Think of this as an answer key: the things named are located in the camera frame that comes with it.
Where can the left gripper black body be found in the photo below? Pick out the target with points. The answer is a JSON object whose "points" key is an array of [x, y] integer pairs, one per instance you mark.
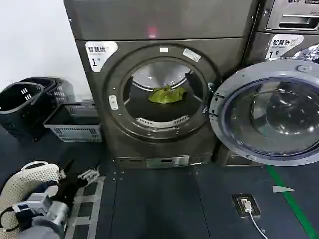
{"points": [[67, 190]]}

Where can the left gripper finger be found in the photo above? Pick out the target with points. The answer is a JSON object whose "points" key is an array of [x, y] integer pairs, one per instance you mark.
{"points": [[66, 174], [88, 176]]}

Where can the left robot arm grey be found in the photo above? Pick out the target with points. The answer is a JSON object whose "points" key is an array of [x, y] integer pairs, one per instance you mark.
{"points": [[54, 216]]}

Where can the white perforated laundry basket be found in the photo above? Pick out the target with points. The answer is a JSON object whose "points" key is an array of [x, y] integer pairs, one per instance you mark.
{"points": [[30, 176]]}

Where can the grey slatted plastic crate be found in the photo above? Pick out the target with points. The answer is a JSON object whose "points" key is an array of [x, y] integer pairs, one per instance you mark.
{"points": [[74, 133]]}

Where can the black plastic basket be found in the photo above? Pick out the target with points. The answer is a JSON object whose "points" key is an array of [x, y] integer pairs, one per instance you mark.
{"points": [[59, 89], [15, 117]]}

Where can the green cloth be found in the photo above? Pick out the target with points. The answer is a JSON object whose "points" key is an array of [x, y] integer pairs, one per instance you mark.
{"points": [[164, 95]]}

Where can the white dryer number label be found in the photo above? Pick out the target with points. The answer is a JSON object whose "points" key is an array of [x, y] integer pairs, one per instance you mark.
{"points": [[99, 53]]}

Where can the metal floor socket box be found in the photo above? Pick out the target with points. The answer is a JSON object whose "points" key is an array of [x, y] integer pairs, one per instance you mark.
{"points": [[253, 210]]}

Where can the grey dryer machine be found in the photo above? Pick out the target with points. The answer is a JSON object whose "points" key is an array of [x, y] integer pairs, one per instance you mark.
{"points": [[162, 20]]}

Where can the white floor sticker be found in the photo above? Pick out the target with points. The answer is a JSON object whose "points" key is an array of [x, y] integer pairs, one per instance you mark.
{"points": [[280, 189]]}

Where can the round glass dryer door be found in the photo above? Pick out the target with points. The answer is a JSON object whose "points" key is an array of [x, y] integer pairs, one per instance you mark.
{"points": [[274, 112]]}

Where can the green floor tape stripe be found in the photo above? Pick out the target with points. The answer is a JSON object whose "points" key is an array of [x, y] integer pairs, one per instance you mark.
{"points": [[289, 196]]}

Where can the grey washer with drawer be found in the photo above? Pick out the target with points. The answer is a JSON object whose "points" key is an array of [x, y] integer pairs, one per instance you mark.
{"points": [[261, 42]]}

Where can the white washer number label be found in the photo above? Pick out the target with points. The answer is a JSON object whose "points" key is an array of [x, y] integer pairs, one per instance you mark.
{"points": [[281, 46]]}

